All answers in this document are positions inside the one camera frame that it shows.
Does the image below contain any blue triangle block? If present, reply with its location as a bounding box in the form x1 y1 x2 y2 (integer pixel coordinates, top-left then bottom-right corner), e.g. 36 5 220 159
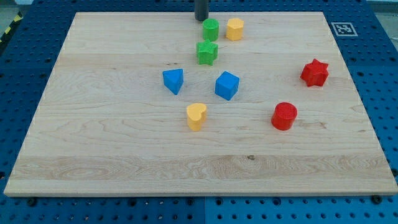
162 68 183 95

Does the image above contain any blue cube block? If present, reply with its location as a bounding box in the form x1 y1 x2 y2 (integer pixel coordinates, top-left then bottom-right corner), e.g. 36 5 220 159
215 71 240 101

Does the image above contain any wooden board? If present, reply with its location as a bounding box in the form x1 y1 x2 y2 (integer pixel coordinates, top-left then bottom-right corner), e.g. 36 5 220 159
4 12 397 197

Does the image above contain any green star block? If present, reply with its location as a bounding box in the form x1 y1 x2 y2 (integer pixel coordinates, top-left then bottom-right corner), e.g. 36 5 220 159
196 39 218 66

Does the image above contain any yellow black hazard tape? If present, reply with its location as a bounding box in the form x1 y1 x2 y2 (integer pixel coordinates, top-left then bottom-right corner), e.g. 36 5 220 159
1 11 23 44

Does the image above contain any yellow heart block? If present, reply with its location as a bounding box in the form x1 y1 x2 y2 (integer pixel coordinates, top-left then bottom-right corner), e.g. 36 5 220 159
186 103 207 131

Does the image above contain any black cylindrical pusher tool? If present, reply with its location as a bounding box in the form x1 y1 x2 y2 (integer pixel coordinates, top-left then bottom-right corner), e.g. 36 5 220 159
194 0 209 21

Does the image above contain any green cylinder block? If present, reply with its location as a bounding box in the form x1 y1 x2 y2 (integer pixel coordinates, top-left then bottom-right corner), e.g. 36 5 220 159
202 18 219 42

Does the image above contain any white fiducial marker tag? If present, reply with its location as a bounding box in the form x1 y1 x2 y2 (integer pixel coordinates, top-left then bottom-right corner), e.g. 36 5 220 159
331 22 358 37

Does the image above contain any red cylinder block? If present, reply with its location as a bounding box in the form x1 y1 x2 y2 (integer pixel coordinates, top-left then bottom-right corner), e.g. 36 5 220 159
271 102 298 131

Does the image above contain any yellow hexagon block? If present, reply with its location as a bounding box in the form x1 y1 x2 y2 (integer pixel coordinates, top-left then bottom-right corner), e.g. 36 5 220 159
226 18 244 41

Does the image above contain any red star block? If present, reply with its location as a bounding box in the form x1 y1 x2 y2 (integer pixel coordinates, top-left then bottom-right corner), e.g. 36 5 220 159
300 58 329 87

